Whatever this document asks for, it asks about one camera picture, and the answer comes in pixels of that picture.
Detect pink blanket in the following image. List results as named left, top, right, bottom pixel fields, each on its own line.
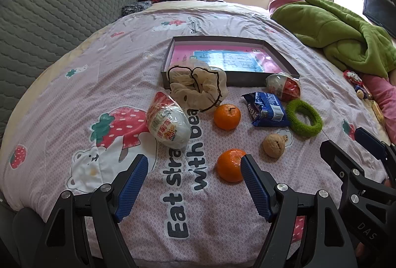
left=360, top=72, right=396, bottom=133

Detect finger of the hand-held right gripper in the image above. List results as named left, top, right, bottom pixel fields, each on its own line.
left=355, top=127, right=396, bottom=170
left=320, top=140, right=369, bottom=191

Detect grey cardboard box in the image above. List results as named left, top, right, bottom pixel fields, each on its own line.
left=161, top=36, right=300, bottom=91

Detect black television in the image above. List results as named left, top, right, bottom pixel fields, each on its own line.
left=363, top=0, right=396, bottom=40

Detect pink strawberry bear bedsheet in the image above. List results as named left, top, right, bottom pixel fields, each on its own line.
left=0, top=0, right=396, bottom=268

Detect grey quilted headboard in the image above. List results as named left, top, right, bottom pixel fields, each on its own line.
left=0, top=0, right=138, bottom=139

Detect green fuzzy hair ring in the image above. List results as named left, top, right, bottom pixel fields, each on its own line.
left=285, top=99, right=323, bottom=136

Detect beige black-trimmed scrunchie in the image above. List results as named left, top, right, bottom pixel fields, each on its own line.
left=167, top=59, right=229, bottom=112

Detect small toy figure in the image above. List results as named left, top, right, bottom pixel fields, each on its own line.
left=355, top=86, right=373, bottom=100

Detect brown walnut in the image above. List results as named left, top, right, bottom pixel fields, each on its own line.
left=263, top=133, right=286, bottom=158

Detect white toy egg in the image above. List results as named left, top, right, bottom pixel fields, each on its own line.
left=146, top=92, right=190, bottom=149

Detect pink pillow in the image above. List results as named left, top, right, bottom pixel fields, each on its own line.
left=269, top=0, right=305, bottom=18

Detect red toy egg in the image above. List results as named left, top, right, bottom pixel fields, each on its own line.
left=265, top=73, right=301, bottom=102

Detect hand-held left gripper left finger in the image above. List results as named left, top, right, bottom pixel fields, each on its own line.
left=40, top=154, right=149, bottom=268

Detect pink workbook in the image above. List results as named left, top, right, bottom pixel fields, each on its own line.
left=171, top=42, right=280, bottom=74

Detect orange tangerine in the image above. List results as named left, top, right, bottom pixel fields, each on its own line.
left=214, top=104, right=241, bottom=130
left=216, top=148, right=248, bottom=183

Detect red white candy wrapper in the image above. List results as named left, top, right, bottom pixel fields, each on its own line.
left=343, top=70, right=365, bottom=90

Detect green fleece blanket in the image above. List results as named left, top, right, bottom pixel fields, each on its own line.
left=271, top=0, right=396, bottom=78

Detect blue snack packet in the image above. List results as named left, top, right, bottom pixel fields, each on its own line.
left=241, top=92, right=291, bottom=128

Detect dark floral cloth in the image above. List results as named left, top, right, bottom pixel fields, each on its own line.
left=122, top=1, right=153, bottom=17

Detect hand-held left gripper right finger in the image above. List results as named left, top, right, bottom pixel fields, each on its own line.
left=240, top=154, right=353, bottom=268

